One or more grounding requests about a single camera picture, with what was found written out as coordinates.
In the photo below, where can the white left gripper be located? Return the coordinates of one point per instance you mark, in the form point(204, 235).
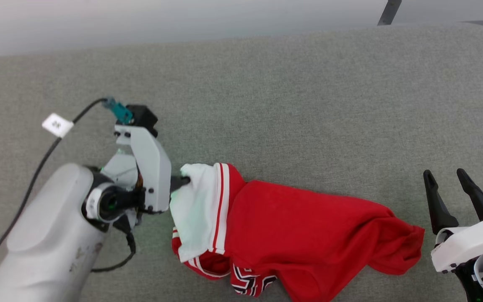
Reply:
point(153, 172)

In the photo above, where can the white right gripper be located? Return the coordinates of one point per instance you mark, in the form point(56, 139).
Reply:
point(468, 245)

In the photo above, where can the red and white jersey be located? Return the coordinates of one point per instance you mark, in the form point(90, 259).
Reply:
point(308, 230)

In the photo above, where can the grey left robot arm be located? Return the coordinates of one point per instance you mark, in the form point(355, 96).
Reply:
point(48, 235)

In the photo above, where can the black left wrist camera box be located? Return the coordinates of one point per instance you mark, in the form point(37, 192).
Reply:
point(143, 117)

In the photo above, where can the black slanted post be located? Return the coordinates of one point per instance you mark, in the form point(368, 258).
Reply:
point(389, 12)

